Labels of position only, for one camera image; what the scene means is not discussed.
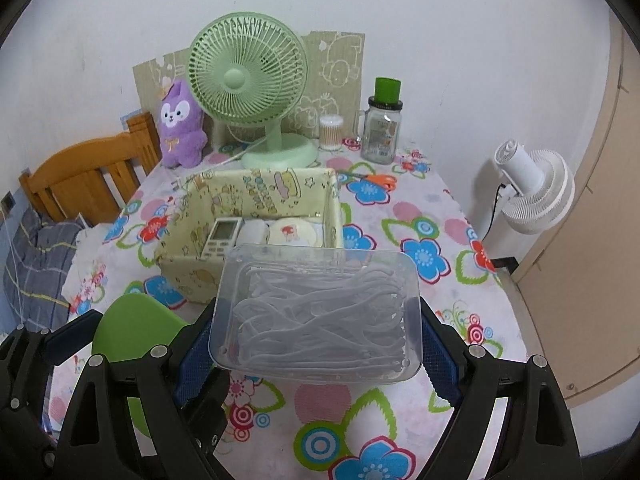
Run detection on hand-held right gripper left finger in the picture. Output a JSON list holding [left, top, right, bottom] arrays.
[[57, 305, 231, 480]]

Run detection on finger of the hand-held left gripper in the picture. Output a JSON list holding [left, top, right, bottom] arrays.
[[10, 310, 103, 386]]

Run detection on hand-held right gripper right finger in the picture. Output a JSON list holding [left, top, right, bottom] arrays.
[[417, 296, 581, 480]]

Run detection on green rounded case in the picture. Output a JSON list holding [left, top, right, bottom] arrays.
[[94, 292, 193, 436]]

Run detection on yellow cartoon storage box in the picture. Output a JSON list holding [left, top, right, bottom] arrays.
[[154, 167, 346, 306]]

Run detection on clear floss pick box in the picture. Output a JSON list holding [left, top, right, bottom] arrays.
[[207, 243, 425, 385]]

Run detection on white remote control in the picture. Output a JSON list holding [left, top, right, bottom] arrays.
[[201, 218, 244, 260]]

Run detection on white rounded case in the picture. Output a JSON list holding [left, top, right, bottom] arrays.
[[235, 222, 271, 248]]

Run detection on round cream compact mirror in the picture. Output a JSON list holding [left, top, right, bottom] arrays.
[[267, 218, 321, 248]]

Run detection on grey plaid blanket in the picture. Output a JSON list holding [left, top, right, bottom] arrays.
[[4, 207, 86, 318]]

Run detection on floral tablecloth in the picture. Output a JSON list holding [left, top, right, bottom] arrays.
[[47, 140, 528, 480]]

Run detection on wooden bed headboard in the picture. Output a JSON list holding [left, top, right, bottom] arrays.
[[19, 112, 163, 226]]

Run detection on beige door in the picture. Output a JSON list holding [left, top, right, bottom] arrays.
[[510, 12, 640, 411]]

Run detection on white standing fan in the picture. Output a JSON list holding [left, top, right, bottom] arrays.
[[480, 138, 576, 275]]

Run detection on purple plush toy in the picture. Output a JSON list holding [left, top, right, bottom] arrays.
[[159, 79, 208, 169]]

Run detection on glass mug jar green lid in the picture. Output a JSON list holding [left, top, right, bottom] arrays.
[[352, 77, 403, 163]]

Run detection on clear cotton swab jar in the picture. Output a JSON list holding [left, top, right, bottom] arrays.
[[319, 115, 345, 151]]

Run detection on green desk fan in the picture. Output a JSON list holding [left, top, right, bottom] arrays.
[[187, 14, 319, 170]]

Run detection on cartoon print cardboard sheet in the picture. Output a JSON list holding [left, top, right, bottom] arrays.
[[132, 30, 366, 153]]

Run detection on black power cable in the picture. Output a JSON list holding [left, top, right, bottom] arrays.
[[492, 182, 506, 233]]

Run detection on orange handled scissors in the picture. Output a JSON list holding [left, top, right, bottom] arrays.
[[339, 171, 397, 188]]

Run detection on white fan cord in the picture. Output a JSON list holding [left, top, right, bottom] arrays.
[[172, 142, 261, 181]]

